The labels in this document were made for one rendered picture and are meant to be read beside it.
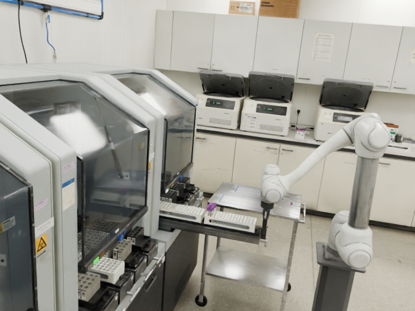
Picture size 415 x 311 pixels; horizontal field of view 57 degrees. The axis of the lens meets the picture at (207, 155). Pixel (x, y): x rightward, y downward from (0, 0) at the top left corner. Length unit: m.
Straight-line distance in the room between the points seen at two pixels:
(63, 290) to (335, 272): 1.51
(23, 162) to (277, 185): 1.21
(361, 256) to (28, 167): 1.57
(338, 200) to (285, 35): 1.97
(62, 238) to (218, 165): 3.40
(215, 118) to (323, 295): 2.64
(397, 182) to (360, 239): 2.61
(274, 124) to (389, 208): 1.58
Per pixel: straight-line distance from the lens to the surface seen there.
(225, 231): 2.24
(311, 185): 4.57
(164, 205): 2.36
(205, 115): 4.53
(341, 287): 2.44
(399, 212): 4.79
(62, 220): 1.36
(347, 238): 2.10
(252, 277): 2.83
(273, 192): 1.92
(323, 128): 4.42
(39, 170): 1.20
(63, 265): 1.44
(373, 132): 1.90
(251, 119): 4.43
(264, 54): 4.65
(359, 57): 4.67
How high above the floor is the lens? 1.80
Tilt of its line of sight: 16 degrees down
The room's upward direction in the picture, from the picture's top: 5 degrees clockwise
